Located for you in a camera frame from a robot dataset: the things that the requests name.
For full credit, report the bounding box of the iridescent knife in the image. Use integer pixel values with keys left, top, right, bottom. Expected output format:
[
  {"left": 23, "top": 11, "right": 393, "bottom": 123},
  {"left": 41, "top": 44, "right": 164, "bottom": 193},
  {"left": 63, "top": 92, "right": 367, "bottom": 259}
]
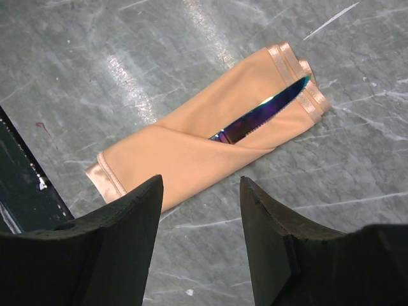
[{"left": 209, "top": 74, "right": 311, "bottom": 145}]

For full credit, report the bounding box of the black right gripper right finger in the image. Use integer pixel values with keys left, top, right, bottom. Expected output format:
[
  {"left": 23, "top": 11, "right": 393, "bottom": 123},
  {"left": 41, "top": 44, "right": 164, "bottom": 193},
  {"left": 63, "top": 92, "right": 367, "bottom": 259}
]
[{"left": 240, "top": 177, "right": 407, "bottom": 305}]

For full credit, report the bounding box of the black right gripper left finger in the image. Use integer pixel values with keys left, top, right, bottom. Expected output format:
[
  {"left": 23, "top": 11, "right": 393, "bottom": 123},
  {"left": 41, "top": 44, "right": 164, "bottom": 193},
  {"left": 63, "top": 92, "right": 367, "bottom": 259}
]
[{"left": 1, "top": 175, "right": 164, "bottom": 305}]

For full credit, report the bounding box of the peach satin napkin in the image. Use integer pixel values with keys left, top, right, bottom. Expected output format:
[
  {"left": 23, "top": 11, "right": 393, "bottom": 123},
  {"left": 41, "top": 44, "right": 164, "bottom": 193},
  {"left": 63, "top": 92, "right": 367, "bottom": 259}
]
[{"left": 86, "top": 42, "right": 330, "bottom": 210}]

